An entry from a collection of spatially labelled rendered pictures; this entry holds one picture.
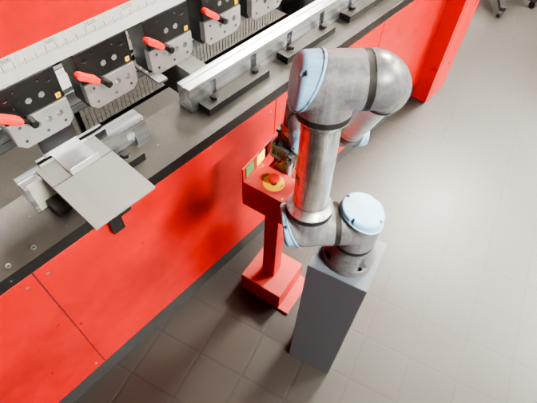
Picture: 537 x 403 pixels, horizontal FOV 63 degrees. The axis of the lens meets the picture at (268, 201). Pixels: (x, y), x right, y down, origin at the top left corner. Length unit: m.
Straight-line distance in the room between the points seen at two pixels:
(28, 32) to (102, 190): 0.39
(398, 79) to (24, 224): 1.02
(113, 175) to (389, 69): 0.73
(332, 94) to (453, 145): 2.13
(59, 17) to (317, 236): 0.76
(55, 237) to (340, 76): 0.86
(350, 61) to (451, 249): 1.71
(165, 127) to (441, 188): 1.67
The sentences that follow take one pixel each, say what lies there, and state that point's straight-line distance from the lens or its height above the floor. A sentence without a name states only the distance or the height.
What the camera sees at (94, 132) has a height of 1.00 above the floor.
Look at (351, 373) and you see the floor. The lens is 2.00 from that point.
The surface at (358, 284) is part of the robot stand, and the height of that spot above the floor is 0.77.
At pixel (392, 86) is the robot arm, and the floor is 1.38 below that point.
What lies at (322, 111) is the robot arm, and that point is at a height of 1.34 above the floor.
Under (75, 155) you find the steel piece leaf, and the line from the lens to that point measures 1.29.
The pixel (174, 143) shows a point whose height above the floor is 0.87.
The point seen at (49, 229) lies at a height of 0.87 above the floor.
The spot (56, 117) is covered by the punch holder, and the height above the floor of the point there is 1.14.
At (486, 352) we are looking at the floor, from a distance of 2.22.
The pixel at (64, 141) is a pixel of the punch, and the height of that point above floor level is 1.03.
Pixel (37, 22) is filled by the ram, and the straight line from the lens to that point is 1.09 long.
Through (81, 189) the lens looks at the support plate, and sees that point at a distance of 1.21.
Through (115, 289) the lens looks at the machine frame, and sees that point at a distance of 1.62.
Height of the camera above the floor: 1.88
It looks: 53 degrees down
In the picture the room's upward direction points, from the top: 3 degrees clockwise
